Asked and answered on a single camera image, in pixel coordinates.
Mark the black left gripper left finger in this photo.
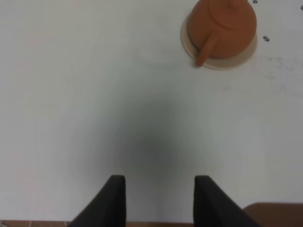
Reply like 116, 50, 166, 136
68, 175, 126, 227

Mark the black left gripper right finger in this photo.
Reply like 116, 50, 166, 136
194, 175, 258, 227

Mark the brown clay teapot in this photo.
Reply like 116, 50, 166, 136
187, 0, 257, 67

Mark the beige round teapot coaster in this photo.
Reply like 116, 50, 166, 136
180, 17, 258, 70

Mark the brown chair seat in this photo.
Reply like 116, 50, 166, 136
243, 203, 303, 227

